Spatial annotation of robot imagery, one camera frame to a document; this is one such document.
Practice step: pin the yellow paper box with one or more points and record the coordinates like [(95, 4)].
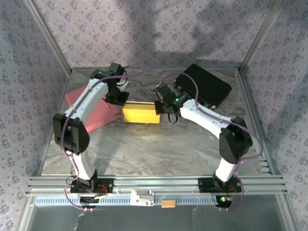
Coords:
[(140, 113)]

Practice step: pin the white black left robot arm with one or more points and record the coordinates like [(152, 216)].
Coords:
[(89, 98)]

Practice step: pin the circuit board with green light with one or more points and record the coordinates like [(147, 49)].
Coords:
[(225, 200)]

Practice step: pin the black hard case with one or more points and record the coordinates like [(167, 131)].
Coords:
[(207, 84)]

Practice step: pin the white plastic bracket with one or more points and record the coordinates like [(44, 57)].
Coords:
[(142, 198)]

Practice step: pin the aluminium side rail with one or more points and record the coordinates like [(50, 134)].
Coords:
[(251, 108), (58, 108)]

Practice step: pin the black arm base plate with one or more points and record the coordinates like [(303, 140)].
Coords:
[(204, 185), (108, 185)]

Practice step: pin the small orange block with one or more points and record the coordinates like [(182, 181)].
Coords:
[(168, 204)]

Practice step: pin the grey metal base panel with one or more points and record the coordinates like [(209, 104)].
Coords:
[(144, 219)]

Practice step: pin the black controller board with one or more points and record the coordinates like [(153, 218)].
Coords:
[(89, 200)]

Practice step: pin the pink paper box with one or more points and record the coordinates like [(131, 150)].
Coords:
[(101, 115)]

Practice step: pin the aluminium rail beam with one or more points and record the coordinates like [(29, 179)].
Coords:
[(156, 184)]

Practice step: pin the aluminium frame post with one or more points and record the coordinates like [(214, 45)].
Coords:
[(49, 36), (262, 36)]

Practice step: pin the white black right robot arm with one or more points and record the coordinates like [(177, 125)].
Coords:
[(204, 115)]

